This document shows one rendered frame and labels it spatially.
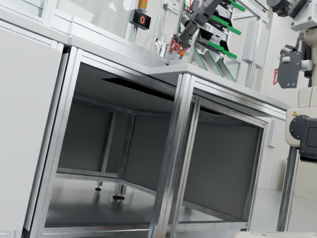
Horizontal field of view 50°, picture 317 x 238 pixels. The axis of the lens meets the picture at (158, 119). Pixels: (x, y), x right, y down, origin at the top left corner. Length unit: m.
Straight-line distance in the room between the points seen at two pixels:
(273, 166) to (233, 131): 7.50
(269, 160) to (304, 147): 8.39
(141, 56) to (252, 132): 1.12
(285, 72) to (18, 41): 1.07
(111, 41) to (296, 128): 0.84
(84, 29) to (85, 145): 2.12
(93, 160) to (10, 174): 2.30
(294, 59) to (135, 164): 1.93
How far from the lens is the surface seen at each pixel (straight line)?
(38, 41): 1.26
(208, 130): 2.60
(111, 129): 3.48
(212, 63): 2.21
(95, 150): 3.46
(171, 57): 1.93
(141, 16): 1.95
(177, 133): 1.26
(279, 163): 10.14
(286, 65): 1.59
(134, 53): 1.53
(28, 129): 1.22
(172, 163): 1.27
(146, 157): 3.01
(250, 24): 3.75
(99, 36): 1.43
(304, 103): 1.51
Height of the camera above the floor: 0.54
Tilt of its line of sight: 5 degrees up
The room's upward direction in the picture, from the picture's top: 11 degrees clockwise
